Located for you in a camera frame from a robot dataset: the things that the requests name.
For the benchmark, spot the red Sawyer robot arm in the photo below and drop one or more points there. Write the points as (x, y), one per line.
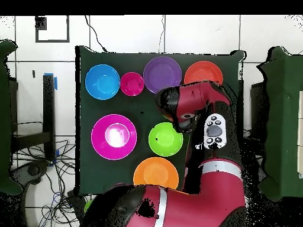
(199, 97)

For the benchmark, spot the large light orange bowl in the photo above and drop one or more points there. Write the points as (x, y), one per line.
(154, 172)

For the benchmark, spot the black metal stand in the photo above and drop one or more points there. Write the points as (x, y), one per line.
(49, 118)

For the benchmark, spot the purple bowl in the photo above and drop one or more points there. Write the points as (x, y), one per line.
(161, 71)

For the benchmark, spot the small crimson bowl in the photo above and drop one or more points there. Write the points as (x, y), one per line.
(132, 84)

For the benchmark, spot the black square floor frame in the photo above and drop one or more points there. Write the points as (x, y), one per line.
(41, 22)

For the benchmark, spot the large red-orange bowl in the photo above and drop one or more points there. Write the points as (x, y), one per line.
(203, 73)

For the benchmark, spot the small green round bowl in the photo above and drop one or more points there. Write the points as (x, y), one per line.
(87, 205)

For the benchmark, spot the large magenta bowl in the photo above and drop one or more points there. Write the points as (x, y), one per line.
(102, 137)

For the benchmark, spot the dark green table cloth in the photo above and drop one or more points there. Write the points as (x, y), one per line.
(94, 106)

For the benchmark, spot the green covered side table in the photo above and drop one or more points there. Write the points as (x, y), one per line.
(4, 118)
(284, 118)

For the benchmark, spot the blue bowl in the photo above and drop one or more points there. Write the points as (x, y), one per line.
(102, 82)

